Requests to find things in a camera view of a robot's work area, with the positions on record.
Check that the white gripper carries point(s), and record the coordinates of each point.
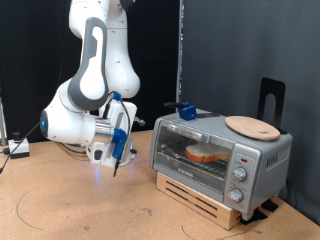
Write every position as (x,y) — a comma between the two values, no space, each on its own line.
(116,106)

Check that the small blue object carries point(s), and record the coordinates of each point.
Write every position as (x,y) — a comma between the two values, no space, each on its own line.
(187,112)

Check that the white bread slice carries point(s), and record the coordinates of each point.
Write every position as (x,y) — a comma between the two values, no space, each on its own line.
(206,151)

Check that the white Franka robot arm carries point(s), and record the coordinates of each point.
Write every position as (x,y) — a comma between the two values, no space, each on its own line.
(90,76)

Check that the metal oven rack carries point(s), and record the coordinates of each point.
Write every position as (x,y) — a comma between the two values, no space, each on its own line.
(213,168)

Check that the wooden block under oven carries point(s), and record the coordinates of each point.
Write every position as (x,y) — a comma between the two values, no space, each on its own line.
(200,203)

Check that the silver oven knob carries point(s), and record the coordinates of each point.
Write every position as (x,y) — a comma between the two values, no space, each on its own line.
(239,174)
(235,196)

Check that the silver toaster oven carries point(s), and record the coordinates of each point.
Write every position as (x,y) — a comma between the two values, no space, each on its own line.
(276,160)

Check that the grey metal pole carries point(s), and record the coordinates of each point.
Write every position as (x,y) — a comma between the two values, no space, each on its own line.
(180,50)

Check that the round wooden cutting board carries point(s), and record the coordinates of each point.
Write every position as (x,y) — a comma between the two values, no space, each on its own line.
(250,126)

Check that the emergency stop button box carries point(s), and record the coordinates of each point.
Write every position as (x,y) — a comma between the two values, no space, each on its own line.
(19,148)

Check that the grey metal stand leg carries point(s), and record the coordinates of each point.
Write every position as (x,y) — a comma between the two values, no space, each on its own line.
(2,123)

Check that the black metal bookend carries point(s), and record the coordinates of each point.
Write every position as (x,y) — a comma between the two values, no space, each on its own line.
(266,86)

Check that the black foam pad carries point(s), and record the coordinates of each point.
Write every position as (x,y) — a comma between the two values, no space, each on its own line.
(253,216)
(270,205)

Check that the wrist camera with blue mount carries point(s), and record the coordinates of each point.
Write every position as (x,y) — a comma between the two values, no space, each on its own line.
(119,143)

